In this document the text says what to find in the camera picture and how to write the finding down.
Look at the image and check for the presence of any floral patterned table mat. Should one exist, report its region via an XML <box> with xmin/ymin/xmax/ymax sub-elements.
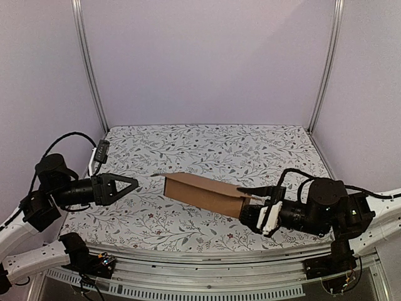
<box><xmin>61</xmin><ymin>125</ymin><xmax>333</xmax><ymax>253</ymax></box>

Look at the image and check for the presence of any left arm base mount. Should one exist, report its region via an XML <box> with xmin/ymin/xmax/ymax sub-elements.
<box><xmin>58</xmin><ymin>233</ymin><xmax>117</xmax><ymax>279</ymax></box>

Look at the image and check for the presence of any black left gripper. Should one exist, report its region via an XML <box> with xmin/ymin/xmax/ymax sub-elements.
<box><xmin>53</xmin><ymin>172</ymin><xmax>138</xmax><ymax>206</ymax></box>

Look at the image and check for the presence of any brown cardboard paper box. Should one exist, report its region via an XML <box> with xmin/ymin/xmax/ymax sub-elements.
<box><xmin>152</xmin><ymin>172</ymin><xmax>262</xmax><ymax>219</ymax></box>

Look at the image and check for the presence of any aluminium front rail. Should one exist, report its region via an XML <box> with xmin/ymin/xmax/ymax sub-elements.
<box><xmin>26</xmin><ymin>241</ymin><xmax>392</xmax><ymax>301</ymax></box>

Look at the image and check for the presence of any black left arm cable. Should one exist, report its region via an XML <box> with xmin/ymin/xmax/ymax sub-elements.
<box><xmin>18</xmin><ymin>131</ymin><xmax>98</xmax><ymax>220</ymax></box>

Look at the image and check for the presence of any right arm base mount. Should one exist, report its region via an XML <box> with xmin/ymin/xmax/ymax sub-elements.
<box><xmin>302</xmin><ymin>233</ymin><xmax>362</xmax><ymax>280</ymax></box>

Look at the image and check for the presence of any aluminium frame post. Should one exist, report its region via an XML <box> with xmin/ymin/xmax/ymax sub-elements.
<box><xmin>71</xmin><ymin>0</ymin><xmax>110</xmax><ymax>134</ymax></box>
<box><xmin>307</xmin><ymin>0</ymin><xmax>345</xmax><ymax>135</ymax></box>

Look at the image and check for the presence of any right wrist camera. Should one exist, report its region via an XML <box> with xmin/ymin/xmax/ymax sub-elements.
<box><xmin>256</xmin><ymin>201</ymin><xmax>283</xmax><ymax>238</ymax></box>

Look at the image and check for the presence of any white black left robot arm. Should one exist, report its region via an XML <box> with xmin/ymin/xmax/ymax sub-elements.
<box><xmin>1</xmin><ymin>154</ymin><xmax>139</xmax><ymax>293</ymax></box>

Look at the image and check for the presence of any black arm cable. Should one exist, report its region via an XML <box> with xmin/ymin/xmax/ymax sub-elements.
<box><xmin>275</xmin><ymin>168</ymin><xmax>394</xmax><ymax>201</ymax></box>
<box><xmin>18</xmin><ymin>131</ymin><xmax>98</xmax><ymax>220</ymax></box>

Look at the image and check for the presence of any right aluminium frame post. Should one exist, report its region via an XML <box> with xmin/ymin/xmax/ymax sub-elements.
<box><xmin>307</xmin><ymin>0</ymin><xmax>345</xmax><ymax>135</ymax></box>

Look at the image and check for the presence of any left aluminium frame post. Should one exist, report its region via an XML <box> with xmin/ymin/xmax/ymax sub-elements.
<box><xmin>71</xmin><ymin>0</ymin><xmax>110</xmax><ymax>134</ymax></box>

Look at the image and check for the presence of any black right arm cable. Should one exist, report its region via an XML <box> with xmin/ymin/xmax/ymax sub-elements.
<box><xmin>275</xmin><ymin>168</ymin><xmax>394</xmax><ymax>201</ymax></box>

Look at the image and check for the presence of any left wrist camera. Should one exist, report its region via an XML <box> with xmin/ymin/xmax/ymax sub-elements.
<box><xmin>88</xmin><ymin>139</ymin><xmax>110</xmax><ymax>177</ymax></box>

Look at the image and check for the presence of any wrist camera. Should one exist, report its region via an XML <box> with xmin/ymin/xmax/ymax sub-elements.
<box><xmin>256</xmin><ymin>201</ymin><xmax>283</xmax><ymax>238</ymax></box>
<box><xmin>88</xmin><ymin>139</ymin><xmax>110</xmax><ymax>177</ymax></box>

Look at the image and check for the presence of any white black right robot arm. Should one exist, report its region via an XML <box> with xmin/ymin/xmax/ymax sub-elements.
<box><xmin>238</xmin><ymin>177</ymin><xmax>376</xmax><ymax>273</ymax></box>

